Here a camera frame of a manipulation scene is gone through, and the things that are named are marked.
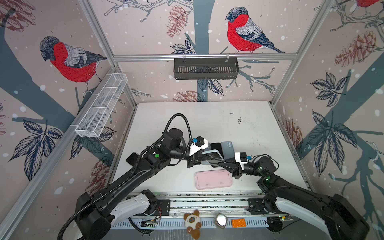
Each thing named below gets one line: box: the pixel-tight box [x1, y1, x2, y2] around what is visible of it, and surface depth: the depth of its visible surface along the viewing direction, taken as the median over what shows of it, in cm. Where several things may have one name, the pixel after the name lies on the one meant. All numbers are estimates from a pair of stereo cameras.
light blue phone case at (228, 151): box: [221, 141, 236, 162], surface depth 98 cm
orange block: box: [231, 218, 247, 228], surface depth 70 cm
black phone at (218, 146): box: [210, 142, 225, 159], surface depth 97 cm
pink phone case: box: [195, 169, 232, 190], surface depth 81 cm
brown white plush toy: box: [183, 209, 202, 240], surface depth 68 cm
